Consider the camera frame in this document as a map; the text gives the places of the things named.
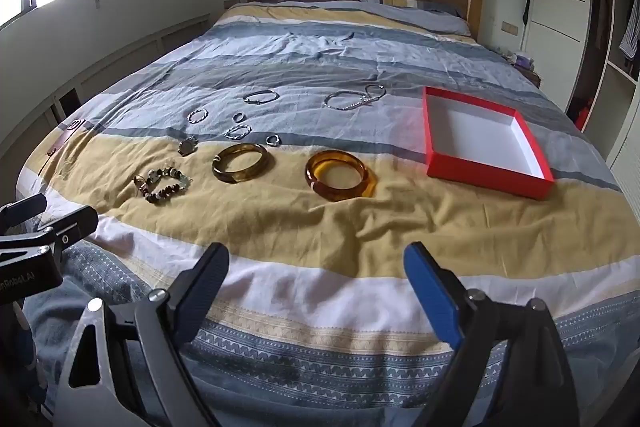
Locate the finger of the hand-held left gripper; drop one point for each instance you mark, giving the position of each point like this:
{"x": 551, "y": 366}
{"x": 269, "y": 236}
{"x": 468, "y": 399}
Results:
{"x": 75, "y": 223}
{"x": 25, "y": 208}

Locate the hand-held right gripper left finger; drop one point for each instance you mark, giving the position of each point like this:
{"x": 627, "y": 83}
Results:
{"x": 200, "y": 302}

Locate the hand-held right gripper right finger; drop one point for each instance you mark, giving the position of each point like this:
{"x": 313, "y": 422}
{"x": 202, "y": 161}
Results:
{"x": 435, "y": 297}

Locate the red cardboard box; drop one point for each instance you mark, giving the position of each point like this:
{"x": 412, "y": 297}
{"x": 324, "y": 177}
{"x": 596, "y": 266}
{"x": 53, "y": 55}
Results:
{"x": 480, "y": 174}

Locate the olive brown bangle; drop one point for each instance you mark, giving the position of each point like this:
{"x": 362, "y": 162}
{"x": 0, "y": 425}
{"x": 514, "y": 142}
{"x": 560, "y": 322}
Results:
{"x": 220, "y": 172}

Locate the metal pendant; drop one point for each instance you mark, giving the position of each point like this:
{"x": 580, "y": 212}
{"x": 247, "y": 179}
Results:
{"x": 187, "y": 148}

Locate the thick amber bangle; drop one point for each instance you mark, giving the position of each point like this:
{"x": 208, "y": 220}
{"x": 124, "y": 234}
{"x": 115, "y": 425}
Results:
{"x": 315, "y": 179}

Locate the thin dark bangle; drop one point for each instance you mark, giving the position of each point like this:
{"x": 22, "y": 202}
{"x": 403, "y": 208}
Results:
{"x": 270, "y": 92}

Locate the red object in closet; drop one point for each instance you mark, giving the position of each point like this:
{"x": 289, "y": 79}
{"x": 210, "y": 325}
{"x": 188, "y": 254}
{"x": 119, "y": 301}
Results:
{"x": 582, "y": 117}

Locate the wooden nightstand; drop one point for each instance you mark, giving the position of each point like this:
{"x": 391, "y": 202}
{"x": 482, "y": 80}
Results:
{"x": 532, "y": 79}

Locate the purple tissue box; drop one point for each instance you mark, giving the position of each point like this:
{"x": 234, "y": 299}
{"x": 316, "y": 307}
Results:
{"x": 524, "y": 59}

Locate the grey pillow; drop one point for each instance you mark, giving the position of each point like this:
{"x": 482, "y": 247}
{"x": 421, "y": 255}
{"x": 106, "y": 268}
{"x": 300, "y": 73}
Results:
{"x": 430, "y": 19}

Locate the white wardrobe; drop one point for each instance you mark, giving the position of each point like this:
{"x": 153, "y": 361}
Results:
{"x": 555, "y": 7}

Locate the striped hanging garment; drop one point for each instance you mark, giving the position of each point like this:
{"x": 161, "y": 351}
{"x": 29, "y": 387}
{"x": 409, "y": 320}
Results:
{"x": 630, "y": 37}

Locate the low white wall cabinet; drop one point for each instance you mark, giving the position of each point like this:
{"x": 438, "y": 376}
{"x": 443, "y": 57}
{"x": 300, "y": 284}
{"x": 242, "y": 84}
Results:
{"x": 125, "y": 52}

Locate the wall socket plate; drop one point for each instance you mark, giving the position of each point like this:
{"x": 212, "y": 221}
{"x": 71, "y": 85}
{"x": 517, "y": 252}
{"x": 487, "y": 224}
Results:
{"x": 509, "y": 27}
{"x": 231, "y": 3}

